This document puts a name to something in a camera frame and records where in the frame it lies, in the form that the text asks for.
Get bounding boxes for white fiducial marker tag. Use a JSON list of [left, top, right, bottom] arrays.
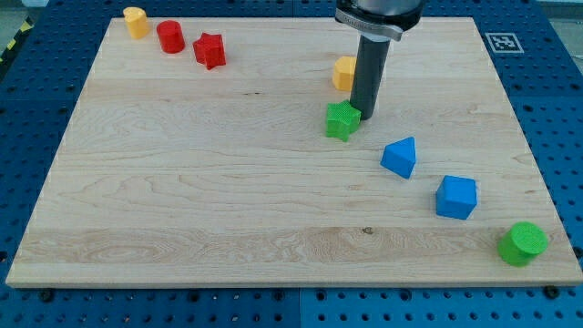
[[486, 32, 524, 54]]

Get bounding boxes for green star block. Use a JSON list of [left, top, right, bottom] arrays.
[[325, 100, 362, 142]]

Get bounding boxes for yellow heart block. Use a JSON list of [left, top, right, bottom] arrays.
[[122, 6, 150, 39]]

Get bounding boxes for blue triangle block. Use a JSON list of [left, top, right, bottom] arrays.
[[380, 137, 416, 179]]

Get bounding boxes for red star block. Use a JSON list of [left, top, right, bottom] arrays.
[[192, 33, 227, 70]]

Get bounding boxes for red cylinder block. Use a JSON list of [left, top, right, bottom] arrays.
[[156, 20, 185, 54]]

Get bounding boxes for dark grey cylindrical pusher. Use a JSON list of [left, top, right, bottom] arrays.
[[350, 36, 391, 120]]

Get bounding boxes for blue cube block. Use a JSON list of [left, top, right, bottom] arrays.
[[435, 175, 477, 220]]

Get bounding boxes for green cylinder block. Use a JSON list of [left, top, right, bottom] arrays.
[[497, 221, 548, 267]]

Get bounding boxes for wooden board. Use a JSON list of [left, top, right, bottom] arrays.
[[6, 17, 582, 289]]

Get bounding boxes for yellow hexagon block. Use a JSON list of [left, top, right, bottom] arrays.
[[332, 56, 356, 91]]

